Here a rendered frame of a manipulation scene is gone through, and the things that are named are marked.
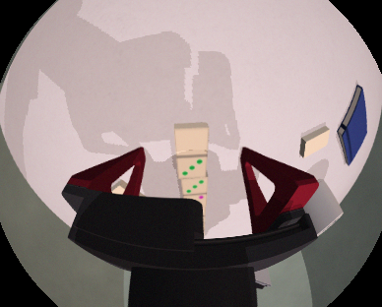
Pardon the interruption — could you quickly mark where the blue notebook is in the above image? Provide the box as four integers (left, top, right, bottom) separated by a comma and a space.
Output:
337, 85, 367, 166

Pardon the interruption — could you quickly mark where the grey mug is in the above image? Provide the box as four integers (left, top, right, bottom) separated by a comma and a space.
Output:
303, 179, 344, 236

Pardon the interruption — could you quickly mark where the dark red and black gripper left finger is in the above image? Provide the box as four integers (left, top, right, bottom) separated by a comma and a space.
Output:
67, 147, 146, 196

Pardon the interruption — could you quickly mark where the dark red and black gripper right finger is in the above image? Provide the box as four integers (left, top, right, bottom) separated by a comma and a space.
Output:
240, 147, 319, 234

